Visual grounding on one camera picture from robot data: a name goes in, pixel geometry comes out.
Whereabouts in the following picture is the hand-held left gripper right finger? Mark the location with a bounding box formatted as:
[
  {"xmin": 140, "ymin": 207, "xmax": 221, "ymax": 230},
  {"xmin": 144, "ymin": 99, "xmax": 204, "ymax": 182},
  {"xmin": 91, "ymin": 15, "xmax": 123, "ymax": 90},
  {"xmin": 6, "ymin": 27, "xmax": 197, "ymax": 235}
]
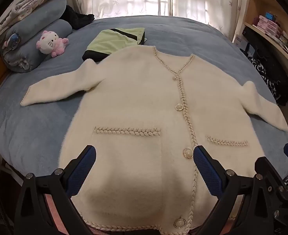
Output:
[{"xmin": 193, "ymin": 145, "xmax": 265, "ymax": 235}]

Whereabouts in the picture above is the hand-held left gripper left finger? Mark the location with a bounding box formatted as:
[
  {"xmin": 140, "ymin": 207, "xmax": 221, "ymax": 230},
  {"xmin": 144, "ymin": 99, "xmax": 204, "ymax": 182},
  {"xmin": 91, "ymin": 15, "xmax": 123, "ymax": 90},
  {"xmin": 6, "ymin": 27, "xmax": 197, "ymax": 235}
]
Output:
[{"xmin": 14, "ymin": 145, "xmax": 97, "ymax": 235}]

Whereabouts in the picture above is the cream fluffy cardigan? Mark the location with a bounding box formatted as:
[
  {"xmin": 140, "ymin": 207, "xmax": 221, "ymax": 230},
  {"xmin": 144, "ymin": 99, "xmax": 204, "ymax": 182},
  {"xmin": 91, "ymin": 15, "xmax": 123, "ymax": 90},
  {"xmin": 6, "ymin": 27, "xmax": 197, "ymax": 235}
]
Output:
[{"xmin": 20, "ymin": 46, "xmax": 288, "ymax": 235}]

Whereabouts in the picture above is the black clothes pile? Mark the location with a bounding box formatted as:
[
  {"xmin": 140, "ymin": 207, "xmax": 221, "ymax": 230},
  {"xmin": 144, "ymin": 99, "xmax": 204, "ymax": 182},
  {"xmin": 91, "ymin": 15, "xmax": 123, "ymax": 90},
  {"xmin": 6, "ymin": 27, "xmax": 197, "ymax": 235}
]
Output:
[{"xmin": 242, "ymin": 27, "xmax": 288, "ymax": 107}]

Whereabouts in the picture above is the black white patterned garment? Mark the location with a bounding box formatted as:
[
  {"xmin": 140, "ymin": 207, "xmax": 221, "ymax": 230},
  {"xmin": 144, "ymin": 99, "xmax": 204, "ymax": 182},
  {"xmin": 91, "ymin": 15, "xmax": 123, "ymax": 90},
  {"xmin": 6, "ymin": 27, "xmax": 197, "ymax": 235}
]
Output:
[{"xmin": 249, "ymin": 57, "xmax": 280, "ymax": 99}]

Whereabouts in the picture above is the white cardboard box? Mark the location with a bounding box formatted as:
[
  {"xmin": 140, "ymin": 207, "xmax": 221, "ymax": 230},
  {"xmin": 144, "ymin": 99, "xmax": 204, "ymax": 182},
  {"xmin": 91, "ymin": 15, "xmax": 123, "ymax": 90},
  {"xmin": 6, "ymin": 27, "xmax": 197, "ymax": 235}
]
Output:
[{"xmin": 233, "ymin": 33, "xmax": 250, "ymax": 50}]

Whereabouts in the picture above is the stack of pink boxes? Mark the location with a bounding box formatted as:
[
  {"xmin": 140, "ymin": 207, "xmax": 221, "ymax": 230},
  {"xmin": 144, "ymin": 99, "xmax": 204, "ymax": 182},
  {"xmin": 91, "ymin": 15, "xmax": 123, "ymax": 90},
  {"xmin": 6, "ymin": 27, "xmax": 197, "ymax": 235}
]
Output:
[{"xmin": 256, "ymin": 15, "xmax": 284, "ymax": 38}]

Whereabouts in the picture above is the blue rolled blanket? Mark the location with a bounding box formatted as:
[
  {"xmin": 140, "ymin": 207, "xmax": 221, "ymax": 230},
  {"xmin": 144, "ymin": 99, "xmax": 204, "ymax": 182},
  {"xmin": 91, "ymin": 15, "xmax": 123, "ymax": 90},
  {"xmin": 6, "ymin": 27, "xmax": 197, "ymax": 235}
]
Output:
[
  {"xmin": 2, "ymin": 20, "xmax": 73, "ymax": 73},
  {"xmin": 6, "ymin": 0, "xmax": 67, "ymax": 45}
]

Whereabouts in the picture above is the blue bed blanket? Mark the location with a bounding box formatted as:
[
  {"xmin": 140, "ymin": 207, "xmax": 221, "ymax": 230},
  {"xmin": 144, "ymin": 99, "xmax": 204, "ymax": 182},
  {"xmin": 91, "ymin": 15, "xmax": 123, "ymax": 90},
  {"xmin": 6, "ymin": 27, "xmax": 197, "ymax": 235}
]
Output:
[{"xmin": 0, "ymin": 15, "xmax": 288, "ymax": 184}]

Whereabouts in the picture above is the green black folded garment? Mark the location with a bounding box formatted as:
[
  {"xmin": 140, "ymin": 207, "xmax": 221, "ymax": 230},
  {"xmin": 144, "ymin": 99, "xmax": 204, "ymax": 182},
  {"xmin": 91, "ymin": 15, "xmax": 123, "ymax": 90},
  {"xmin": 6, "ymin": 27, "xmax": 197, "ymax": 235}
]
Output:
[{"xmin": 82, "ymin": 27, "xmax": 148, "ymax": 61}]

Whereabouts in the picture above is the pink white plush cat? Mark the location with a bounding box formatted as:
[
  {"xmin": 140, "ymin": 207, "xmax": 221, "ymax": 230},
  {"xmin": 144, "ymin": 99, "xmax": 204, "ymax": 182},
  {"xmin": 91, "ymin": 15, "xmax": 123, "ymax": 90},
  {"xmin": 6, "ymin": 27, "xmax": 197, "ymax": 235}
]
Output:
[{"xmin": 36, "ymin": 30, "xmax": 69, "ymax": 58}]

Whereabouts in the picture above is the wooden shelf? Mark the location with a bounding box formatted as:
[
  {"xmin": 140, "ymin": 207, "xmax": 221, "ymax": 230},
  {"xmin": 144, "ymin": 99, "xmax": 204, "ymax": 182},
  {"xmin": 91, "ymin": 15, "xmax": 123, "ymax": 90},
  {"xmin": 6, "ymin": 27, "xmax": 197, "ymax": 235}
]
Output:
[{"xmin": 232, "ymin": 0, "xmax": 288, "ymax": 75}]

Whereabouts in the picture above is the black fuzzy garment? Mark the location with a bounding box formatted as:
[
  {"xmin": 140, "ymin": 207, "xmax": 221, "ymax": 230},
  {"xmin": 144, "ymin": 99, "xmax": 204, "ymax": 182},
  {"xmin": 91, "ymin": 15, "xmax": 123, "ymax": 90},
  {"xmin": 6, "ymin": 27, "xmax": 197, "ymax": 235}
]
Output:
[{"xmin": 59, "ymin": 5, "xmax": 95, "ymax": 29}]

